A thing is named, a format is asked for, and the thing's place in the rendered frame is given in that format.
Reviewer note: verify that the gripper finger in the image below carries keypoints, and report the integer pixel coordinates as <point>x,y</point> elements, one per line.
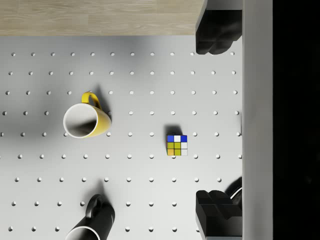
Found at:
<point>217,215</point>
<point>217,32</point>

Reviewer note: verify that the puzzle cube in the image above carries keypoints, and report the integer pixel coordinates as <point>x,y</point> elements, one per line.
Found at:
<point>177,145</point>

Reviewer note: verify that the black mug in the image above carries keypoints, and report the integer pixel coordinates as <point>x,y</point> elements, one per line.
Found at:
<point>103,217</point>

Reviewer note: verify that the yellow mug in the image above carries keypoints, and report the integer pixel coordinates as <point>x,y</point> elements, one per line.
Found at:
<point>103,122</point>

